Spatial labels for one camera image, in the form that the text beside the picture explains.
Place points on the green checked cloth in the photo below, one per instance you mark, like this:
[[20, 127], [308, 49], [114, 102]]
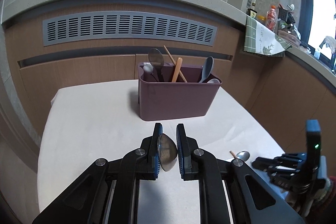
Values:
[[258, 37]]

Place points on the grey vent grille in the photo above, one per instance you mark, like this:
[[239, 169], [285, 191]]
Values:
[[126, 27]]

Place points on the window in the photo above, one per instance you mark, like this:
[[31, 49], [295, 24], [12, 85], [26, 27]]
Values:
[[321, 14]]

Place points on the brown plastic utensil holder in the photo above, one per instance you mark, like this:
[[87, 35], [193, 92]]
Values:
[[178, 100]]

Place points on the beige tablecloth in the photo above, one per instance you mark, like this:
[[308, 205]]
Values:
[[99, 119]]

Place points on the white plastic spoon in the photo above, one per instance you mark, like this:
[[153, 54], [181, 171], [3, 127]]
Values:
[[214, 81]]

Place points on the small pale round-head spoon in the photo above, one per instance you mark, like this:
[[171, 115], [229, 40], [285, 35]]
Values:
[[147, 69]]

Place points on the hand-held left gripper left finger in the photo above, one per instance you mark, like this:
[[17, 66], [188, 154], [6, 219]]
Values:
[[157, 132]]

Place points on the dark sauce bottle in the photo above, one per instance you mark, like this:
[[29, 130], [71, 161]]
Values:
[[252, 12]]

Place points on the black countertop rack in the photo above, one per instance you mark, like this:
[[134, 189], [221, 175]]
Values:
[[286, 15]]

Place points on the red-capped bottle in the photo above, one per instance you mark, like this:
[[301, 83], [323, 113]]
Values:
[[271, 18]]

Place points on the person's right hand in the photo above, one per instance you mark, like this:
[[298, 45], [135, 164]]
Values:
[[326, 191]]

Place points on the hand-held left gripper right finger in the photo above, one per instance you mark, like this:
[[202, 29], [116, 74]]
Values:
[[180, 134]]

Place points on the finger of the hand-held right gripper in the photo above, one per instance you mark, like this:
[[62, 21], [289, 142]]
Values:
[[278, 178], [262, 162]]

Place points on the wooden spoon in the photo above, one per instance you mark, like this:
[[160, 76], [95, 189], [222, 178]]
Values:
[[178, 66]]

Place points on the wooden cabinet front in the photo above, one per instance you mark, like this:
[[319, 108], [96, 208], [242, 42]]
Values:
[[78, 69]]

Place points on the grey plastic spoon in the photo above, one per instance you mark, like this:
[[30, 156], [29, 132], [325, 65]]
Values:
[[208, 65]]

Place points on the wooden chopstick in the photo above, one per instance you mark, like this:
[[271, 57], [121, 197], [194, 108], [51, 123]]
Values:
[[170, 57], [232, 153]]

